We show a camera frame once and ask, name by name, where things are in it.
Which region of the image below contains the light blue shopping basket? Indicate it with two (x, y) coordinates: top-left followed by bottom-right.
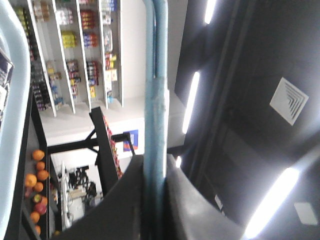
(0, 0), (169, 240)

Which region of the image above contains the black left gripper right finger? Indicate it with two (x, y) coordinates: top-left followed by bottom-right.
(163, 154), (243, 240)

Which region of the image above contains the white store shelving unit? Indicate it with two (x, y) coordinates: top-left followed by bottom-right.
(10, 0), (124, 118)

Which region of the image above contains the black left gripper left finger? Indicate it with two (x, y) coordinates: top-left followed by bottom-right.
(52, 155), (144, 240)

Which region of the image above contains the black fruit display stand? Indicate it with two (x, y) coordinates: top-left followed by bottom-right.
(3, 92), (120, 240)

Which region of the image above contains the white ceiling air vent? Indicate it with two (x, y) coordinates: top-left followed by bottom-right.
(269, 77), (309, 126)

